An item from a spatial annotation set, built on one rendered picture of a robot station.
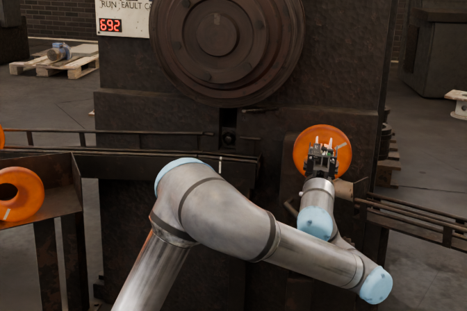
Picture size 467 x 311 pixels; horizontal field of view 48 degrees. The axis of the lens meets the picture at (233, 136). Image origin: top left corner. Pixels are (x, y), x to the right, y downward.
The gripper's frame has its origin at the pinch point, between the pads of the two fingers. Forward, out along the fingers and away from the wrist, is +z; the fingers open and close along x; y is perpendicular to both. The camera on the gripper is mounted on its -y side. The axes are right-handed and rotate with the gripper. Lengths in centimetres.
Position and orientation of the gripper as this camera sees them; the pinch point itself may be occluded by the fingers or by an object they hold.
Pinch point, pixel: (322, 146)
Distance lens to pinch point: 143.1
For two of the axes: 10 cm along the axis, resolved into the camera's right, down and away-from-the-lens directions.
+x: -9.8, -1.2, 1.6
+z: 2.0, -5.6, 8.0
